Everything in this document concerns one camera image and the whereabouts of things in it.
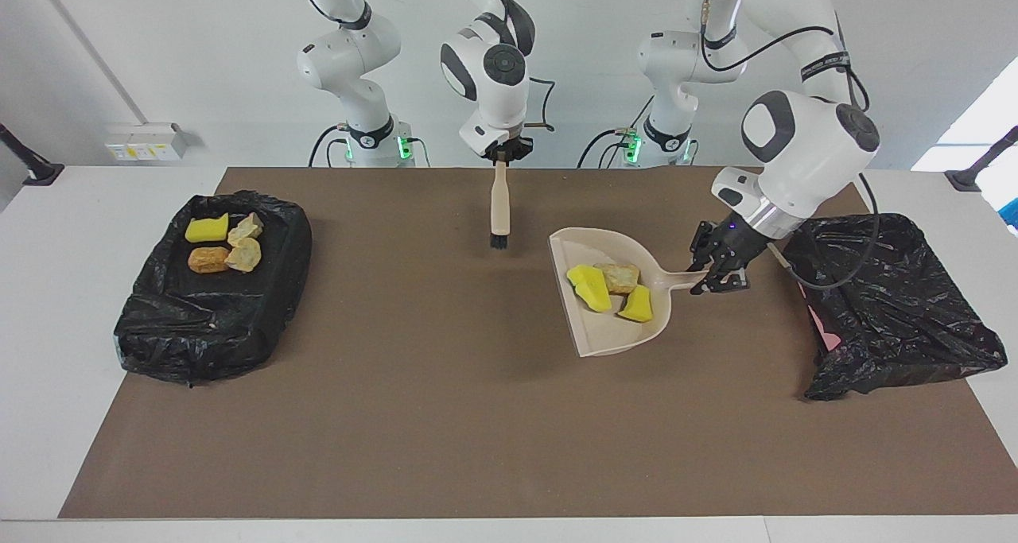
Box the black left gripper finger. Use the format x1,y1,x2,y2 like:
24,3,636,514
689,223,721,272
692,269,750,295

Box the beige hand brush black bristles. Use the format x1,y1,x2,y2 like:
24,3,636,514
488,160,511,250

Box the yellow sponge with green pad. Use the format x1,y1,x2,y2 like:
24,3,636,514
617,285,655,323

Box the jagged beige sponge piece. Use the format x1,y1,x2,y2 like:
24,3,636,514
595,263,641,294

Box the curved yellow sponge piece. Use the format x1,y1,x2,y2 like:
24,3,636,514
566,265,613,313

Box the beige plastic dustpan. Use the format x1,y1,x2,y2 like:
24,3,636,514
548,227,710,359

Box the pointed beige sponge piece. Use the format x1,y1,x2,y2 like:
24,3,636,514
227,212,265,247

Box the oval beige sponge piece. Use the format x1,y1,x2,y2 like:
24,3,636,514
225,237,262,273

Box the notched yellow sponge piece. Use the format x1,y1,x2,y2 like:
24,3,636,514
185,213,230,243

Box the orange brown sponge piece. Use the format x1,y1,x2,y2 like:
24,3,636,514
188,246,231,274

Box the pink plastic bin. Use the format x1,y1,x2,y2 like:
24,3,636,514
798,277,841,351

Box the black plastic trash bag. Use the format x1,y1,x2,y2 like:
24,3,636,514
782,213,1008,401

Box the left black-lined bin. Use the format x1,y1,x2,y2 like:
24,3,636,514
113,191,313,387

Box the brown table mat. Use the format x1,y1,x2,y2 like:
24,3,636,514
58,167,1018,520

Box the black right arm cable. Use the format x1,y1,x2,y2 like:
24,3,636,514
290,0,558,133

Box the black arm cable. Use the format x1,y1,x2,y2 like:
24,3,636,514
700,0,882,291
290,0,558,133

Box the black left base cable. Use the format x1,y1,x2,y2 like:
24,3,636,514
577,128,637,168

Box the black base cable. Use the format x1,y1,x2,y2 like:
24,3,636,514
577,128,637,168
309,124,351,168

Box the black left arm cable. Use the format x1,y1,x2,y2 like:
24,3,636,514
700,0,882,291

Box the black right base cable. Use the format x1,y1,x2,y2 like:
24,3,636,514
309,124,351,168

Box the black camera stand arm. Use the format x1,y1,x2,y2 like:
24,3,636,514
0,122,65,187
945,126,1018,192

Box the white wall socket box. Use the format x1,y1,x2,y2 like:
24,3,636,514
105,123,189,162

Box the grey wall conduit pipe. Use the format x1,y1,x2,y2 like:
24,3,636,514
30,0,148,126

